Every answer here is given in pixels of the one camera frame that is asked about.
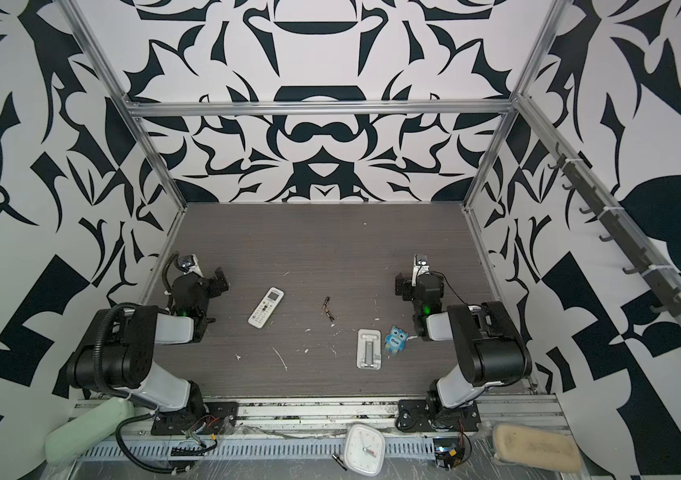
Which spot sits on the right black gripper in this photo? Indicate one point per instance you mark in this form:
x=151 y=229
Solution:
x=404 y=285

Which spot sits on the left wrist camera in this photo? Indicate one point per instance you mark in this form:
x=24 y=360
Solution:
x=188 y=264

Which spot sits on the black marker pen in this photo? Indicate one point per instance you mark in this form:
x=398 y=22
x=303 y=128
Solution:
x=339 y=461

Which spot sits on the silver metal phone stand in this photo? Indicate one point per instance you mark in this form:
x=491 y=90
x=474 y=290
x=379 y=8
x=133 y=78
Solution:
x=368 y=354

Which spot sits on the white slotted cable duct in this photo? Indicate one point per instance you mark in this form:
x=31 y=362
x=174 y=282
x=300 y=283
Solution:
x=416 y=448

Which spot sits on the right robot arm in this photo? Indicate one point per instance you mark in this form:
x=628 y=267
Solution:
x=489 y=349

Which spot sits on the white square clock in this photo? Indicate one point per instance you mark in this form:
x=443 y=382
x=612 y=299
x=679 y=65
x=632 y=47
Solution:
x=364 y=450

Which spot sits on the blue owl toy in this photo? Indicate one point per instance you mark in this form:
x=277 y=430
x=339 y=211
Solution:
x=396 y=340

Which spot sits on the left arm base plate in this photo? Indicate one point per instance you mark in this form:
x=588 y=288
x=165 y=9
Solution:
x=213 y=418

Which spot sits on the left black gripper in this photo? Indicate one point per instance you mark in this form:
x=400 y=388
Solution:
x=213 y=283

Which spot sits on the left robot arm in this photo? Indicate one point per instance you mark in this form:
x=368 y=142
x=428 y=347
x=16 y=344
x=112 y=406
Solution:
x=116 y=355

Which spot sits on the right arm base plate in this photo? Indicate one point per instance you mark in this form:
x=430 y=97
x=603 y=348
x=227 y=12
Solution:
x=419 y=416

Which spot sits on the beige sponge pad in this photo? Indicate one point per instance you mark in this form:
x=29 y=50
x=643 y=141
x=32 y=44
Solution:
x=536 y=448

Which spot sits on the white remote control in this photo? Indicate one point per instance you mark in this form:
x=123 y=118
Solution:
x=266 y=308

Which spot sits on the small circuit board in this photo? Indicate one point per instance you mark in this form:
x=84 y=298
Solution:
x=449 y=452

